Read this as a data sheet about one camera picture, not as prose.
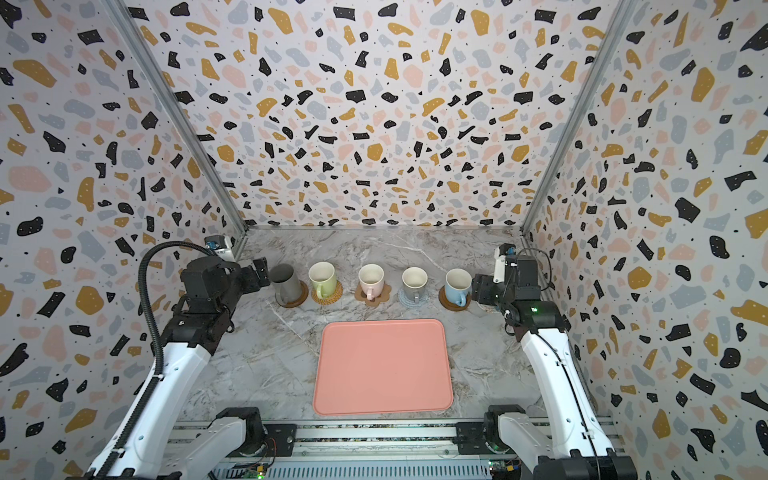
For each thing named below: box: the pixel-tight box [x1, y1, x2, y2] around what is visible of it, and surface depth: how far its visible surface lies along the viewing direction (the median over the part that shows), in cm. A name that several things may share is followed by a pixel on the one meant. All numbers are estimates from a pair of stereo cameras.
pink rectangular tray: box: [313, 319, 454, 416], surface depth 90 cm
